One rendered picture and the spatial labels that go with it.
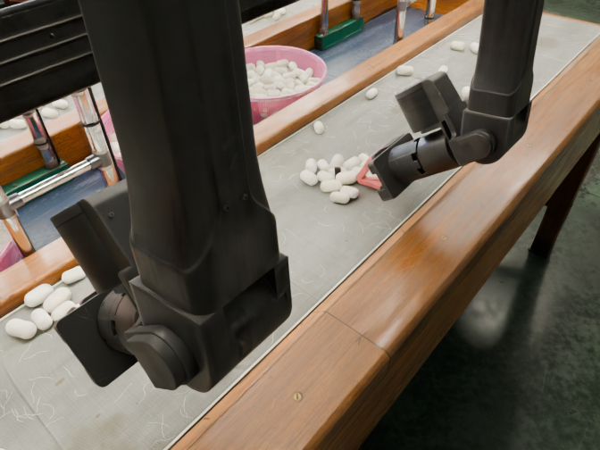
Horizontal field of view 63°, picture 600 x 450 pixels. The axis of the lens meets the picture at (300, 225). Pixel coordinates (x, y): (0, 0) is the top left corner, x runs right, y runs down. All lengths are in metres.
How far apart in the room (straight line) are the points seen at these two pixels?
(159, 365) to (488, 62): 0.48
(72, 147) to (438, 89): 0.71
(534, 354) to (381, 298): 1.03
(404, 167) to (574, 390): 1.02
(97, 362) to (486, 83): 0.49
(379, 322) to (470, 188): 0.31
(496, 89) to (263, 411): 0.43
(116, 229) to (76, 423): 0.34
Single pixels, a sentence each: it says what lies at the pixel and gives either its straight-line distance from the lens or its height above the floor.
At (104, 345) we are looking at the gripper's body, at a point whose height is 0.91.
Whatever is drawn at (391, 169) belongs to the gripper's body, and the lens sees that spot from 0.73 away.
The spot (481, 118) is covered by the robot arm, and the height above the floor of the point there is 0.95.
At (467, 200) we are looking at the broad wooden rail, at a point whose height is 0.76.
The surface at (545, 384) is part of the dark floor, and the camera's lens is 1.57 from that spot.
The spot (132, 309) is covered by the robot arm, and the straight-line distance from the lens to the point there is 0.34.
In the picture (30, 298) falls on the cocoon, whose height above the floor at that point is 0.76.
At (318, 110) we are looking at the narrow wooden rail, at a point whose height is 0.76.
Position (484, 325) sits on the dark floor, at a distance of 1.62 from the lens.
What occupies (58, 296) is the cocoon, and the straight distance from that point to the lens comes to 0.71.
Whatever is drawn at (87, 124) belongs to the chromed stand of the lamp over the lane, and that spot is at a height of 0.90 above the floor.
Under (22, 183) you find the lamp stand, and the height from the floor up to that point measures 0.71.
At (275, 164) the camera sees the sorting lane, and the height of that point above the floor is 0.74.
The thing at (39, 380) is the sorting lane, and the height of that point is 0.74.
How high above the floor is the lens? 1.25
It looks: 43 degrees down
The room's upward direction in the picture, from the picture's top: 2 degrees counter-clockwise
